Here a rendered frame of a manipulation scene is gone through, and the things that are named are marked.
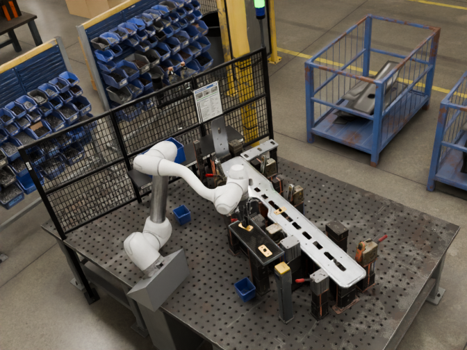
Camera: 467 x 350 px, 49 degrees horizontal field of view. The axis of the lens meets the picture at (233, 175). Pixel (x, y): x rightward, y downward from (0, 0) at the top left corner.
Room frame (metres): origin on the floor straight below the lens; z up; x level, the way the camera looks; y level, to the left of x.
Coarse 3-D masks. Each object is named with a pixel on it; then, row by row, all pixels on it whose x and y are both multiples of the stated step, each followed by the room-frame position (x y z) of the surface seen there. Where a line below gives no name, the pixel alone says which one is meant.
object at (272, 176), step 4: (268, 160) 2.85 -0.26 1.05; (272, 160) 2.84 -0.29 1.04; (268, 164) 2.81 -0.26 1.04; (272, 164) 2.82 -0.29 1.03; (268, 168) 2.80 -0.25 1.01; (272, 168) 2.82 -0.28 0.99; (276, 168) 2.83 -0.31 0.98; (268, 172) 2.80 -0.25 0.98; (272, 172) 2.82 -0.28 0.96; (276, 172) 2.83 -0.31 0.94; (268, 176) 2.80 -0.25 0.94; (272, 176) 2.82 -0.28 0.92; (276, 176) 2.85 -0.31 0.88
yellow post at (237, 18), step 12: (228, 0) 3.56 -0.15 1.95; (240, 0) 3.54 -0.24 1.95; (228, 12) 3.58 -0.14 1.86; (240, 12) 3.53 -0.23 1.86; (240, 24) 3.53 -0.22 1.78; (240, 36) 3.52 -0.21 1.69; (240, 48) 3.52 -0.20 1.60; (240, 60) 3.51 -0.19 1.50; (240, 72) 3.51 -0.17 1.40; (252, 84) 3.55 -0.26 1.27; (240, 96) 3.55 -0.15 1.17; (252, 132) 3.52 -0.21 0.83; (252, 144) 3.52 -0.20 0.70
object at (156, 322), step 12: (144, 312) 2.16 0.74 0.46; (156, 312) 2.04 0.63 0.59; (156, 324) 2.08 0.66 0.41; (168, 324) 2.00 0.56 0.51; (180, 324) 2.06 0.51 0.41; (156, 336) 2.12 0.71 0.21; (168, 336) 2.01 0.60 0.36; (180, 336) 2.04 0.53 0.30; (192, 336) 2.10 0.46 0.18; (156, 348) 2.16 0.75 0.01; (168, 348) 2.05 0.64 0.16; (180, 348) 2.01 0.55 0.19; (192, 348) 2.08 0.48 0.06
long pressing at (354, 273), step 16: (240, 160) 2.95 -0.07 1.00; (256, 176) 2.75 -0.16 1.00; (256, 192) 2.59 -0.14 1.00; (272, 192) 2.56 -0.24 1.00; (272, 208) 2.41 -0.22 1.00; (288, 208) 2.39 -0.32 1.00; (288, 224) 2.25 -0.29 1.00; (304, 224) 2.23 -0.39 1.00; (304, 240) 2.10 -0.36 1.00; (320, 240) 2.08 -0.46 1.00; (320, 256) 1.96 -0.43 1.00; (336, 256) 1.94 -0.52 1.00; (336, 272) 1.82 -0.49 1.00; (352, 272) 1.81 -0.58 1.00
